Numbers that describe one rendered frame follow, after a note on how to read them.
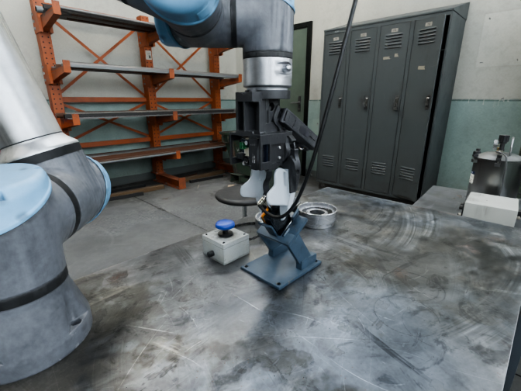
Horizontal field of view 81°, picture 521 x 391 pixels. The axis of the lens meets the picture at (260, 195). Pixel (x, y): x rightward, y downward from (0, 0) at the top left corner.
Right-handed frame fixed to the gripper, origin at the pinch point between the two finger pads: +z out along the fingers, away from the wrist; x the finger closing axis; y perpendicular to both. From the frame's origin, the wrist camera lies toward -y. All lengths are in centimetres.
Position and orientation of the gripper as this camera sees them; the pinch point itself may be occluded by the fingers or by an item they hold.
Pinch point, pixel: (274, 208)
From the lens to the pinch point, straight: 54.6
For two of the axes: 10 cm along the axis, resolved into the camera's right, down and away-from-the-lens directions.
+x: 7.1, 2.1, -6.7
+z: 0.0, 9.5, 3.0
